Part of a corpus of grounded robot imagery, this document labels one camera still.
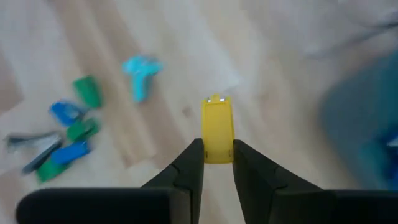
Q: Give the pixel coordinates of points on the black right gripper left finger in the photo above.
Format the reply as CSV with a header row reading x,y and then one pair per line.
x,y
186,186

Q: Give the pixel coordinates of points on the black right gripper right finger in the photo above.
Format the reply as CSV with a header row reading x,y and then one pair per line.
x,y
255,186

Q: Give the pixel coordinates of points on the yellow mini stapler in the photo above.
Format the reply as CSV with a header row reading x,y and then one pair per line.
x,y
217,130

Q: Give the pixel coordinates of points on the green mini stapler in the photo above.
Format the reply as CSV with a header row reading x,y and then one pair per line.
x,y
46,172
88,91
82,130

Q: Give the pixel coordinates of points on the cyan staple remover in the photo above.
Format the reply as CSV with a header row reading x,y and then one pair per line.
x,y
141,77

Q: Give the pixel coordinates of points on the blue mini stapler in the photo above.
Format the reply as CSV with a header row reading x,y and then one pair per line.
x,y
66,112
71,152

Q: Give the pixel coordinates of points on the black staple remover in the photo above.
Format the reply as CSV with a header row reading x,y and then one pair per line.
x,y
31,137

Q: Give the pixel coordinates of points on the dark teal plastic bin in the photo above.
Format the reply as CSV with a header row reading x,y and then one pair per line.
x,y
357,124

